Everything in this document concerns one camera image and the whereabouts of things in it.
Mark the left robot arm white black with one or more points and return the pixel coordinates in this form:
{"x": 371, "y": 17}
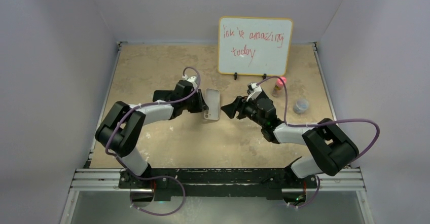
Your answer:
{"x": 119, "y": 131}

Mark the aluminium frame rail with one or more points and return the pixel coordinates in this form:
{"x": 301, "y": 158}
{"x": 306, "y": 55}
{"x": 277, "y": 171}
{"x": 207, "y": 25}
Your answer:
{"x": 105, "y": 180}

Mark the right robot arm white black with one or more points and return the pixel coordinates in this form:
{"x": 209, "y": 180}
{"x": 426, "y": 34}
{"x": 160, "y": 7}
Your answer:
{"x": 331, "y": 149}

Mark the clear round lid container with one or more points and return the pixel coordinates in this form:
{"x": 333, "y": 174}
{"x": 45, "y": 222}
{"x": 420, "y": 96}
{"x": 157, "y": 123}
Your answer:
{"x": 301, "y": 106}

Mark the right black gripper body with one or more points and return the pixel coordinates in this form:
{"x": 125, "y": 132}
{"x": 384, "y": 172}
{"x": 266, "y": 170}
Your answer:
{"x": 249, "y": 109}

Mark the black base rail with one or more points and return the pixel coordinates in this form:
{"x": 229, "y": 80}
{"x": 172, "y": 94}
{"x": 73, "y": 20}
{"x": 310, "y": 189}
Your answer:
{"x": 268, "y": 183}

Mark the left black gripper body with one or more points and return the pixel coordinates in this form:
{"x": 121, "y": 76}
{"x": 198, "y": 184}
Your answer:
{"x": 191, "y": 105}

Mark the pink capped small bottle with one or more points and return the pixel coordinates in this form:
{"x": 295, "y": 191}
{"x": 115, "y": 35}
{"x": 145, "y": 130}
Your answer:
{"x": 278, "y": 88}

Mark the white phone case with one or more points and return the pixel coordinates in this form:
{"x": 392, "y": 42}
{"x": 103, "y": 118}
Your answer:
{"x": 212, "y": 100}

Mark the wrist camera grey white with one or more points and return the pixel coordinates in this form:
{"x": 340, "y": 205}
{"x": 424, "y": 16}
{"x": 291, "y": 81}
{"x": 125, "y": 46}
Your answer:
{"x": 253, "y": 91}
{"x": 194, "y": 80}

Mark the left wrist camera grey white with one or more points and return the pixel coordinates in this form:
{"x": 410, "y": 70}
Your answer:
{"x": 194, "y": 80}

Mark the white board yellow frame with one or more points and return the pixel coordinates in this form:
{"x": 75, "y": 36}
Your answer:
{"x": 254, "y": 46}

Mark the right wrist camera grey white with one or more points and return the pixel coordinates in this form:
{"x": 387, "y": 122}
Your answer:
{"x": 253, "y": 91}

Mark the phone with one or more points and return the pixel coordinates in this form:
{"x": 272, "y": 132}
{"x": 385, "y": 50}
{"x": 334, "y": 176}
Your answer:
{"x": 164, "y": 95}

